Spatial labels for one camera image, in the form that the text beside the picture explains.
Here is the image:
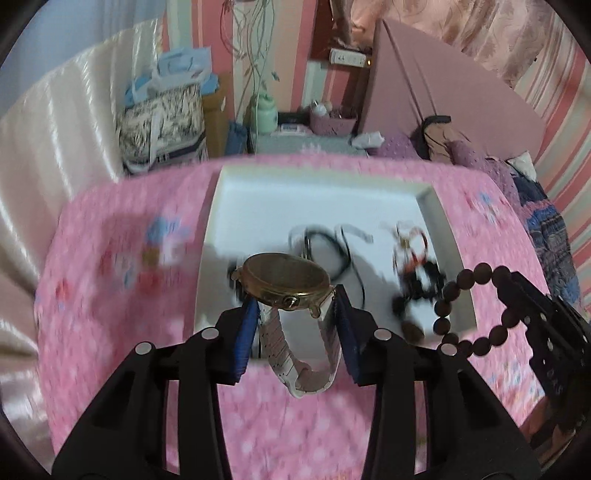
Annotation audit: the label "pink floral bed sheet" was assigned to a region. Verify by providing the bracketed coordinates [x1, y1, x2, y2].
[35, 154, 548, 479]

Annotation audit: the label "hanging charger cables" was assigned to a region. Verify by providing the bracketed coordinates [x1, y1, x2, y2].
[221, 0, 281, 107]

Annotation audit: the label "pink headboard panel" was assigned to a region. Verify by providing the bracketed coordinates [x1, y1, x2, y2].
[360, 20, 545, 160]

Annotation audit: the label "light blue paper bag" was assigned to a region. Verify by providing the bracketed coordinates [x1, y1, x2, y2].
[124, 47, 219, 108]

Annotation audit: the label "brown wooden bead bracelet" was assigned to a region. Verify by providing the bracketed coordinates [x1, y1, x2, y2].
[431, 262, 521, 358]

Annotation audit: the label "gold watch white strap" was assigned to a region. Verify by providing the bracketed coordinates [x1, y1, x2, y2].
[229, 251, 343, 399]

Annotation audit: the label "white shallow cardboard tray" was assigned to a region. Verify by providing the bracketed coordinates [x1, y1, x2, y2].
[194, 165, 464, 332]

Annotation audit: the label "green water bottle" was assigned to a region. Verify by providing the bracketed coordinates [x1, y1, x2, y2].
[250, 91, 279, 135]

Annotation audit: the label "brown cardboard box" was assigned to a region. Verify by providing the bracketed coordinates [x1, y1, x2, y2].
[201, 72, 231, 158]

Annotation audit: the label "black white floral tote bag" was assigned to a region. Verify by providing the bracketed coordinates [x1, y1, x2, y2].
[116, 84, 208, 176]

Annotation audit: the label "red string bracelet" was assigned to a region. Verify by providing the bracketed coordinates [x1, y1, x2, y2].
[380, 221, 433, 269]

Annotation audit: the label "white power strip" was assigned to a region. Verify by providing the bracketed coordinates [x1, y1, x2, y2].
[329, 48, 373, 68]

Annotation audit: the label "black cord bracelet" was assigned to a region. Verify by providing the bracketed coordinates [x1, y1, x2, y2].
[287, 222, 376, 310]

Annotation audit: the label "pink plastic basket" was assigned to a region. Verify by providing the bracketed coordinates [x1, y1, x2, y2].
[310, 110, 358, 137]

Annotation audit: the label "cream satin curtain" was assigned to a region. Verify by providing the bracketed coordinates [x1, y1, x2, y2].
[0, 18, 167, 416]

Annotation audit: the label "pink patterned curtain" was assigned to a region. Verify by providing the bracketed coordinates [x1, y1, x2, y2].
[345, 0, 591, 89]

